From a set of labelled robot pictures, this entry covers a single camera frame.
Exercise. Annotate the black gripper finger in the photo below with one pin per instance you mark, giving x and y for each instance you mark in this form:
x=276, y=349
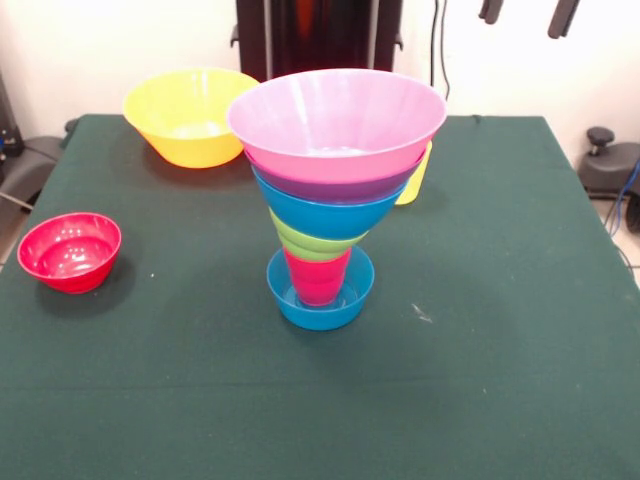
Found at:
x=491, y=10
x=564, y=17

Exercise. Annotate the large pink bowl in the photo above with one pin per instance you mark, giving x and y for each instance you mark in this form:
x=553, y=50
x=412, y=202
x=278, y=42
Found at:
x=335, y=115

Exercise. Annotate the purple bowl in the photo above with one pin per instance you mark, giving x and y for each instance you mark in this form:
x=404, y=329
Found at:
x=330, y=190

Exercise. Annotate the blue bowl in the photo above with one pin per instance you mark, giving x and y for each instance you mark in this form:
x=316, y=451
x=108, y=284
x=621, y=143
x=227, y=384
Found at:
x=325, y=217

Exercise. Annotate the small green bowl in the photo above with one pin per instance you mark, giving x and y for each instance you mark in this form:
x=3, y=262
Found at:
x=305, y=245

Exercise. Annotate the red cup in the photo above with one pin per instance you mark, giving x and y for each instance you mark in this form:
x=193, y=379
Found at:
x=317, y=280

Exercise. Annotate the translucent teal bowl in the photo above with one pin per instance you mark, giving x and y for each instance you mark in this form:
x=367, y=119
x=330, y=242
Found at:
x=320, y=315

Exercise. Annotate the small red bowl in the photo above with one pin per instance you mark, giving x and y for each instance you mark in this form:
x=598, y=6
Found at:
x=70, y=255

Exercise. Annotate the black levelling knob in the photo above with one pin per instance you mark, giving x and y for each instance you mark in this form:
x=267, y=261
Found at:
x=600, y=137
x=71, y=127

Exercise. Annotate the yellow cup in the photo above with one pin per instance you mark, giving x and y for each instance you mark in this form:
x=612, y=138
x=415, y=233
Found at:
x=415, y=185

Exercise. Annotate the large yellow bowl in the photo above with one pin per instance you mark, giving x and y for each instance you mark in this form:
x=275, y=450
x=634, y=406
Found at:
x=185, y=125

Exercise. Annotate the dark green tablecloth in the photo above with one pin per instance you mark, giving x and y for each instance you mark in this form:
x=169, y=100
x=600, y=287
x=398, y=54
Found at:
x=320, y=400

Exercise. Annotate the black equipment box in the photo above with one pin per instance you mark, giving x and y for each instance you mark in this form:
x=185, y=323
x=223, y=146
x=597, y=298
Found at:
x=9, y=120

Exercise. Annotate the grey pedestal leg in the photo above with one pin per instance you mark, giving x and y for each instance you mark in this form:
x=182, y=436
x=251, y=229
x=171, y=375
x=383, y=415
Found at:
x=610, y=170
x=30, y=165

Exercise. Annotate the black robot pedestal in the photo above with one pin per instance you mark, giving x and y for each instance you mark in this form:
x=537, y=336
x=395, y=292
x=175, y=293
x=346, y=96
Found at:
x=325, y=40

